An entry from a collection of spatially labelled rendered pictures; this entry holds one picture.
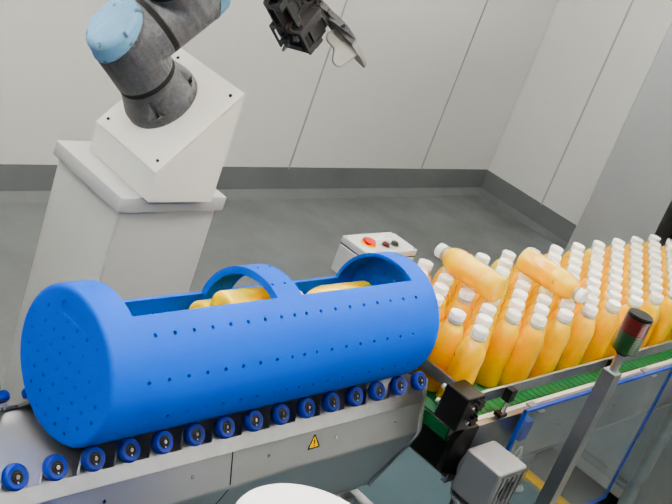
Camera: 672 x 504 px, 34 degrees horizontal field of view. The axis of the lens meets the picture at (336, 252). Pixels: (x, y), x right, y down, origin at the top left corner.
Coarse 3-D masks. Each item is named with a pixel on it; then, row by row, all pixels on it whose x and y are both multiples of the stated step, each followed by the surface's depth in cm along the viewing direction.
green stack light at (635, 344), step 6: (618, 330) 257; (618, 336) 256; (624, 336) 254; (630, 336) 254; (612, 342) 258; (618, 342) 255; (624, 342) 254; (630, 342) 254; (636, 342) 254; (642, 342) 255; (618, 348) 256; (624, 348) 255; (630, 348) 254; (636, 348) 255; (624, 354) 255; (630, 354) 255; (636, 354) 256
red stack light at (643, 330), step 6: (624, 318) 256; (630, 318) 253; (624, 324) 255; (630, 324) 253; (636, 324) 252; (642, 324) 252; (648, 324) 253; (624, 330) 254; (630, 330) 253; (636, 330) 253; (642, 330) 253; (648, 330) 254; (636, 336) 253; (642, 336) 253
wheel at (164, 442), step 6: (156, 432) 197; (162, 432) 197; (168, 432) 198; (156, 438) 196; (162, 438) 197; (168, 438) 198; (156, 444) 196; (162, 444) 197; (168, 444) 198; (156, 450) 196; (162, 450) 196; (168, 450) 197
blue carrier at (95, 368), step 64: (384, 256) 241; (64, 320) 184; (128, 320) 181; (192, 320) 190; (256, 320) 200; (320, 320) 212; (384, 320) 225; (64, 384) 185; (128, 384) 178; (192, 384) 189; (256, 384) 201; (320, 384) 218
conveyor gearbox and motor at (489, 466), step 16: (480, 448) 255; (496, 448) 258; (464, 464) 254; (480, 464) 251; (496, 464) 251; (512, 464) 253; (464, 480) 254; (480, 480) 251; (496, 480) 248; (512, 480) 252; (464, 496) 255; (480, 496) 252; (496, 496) 250
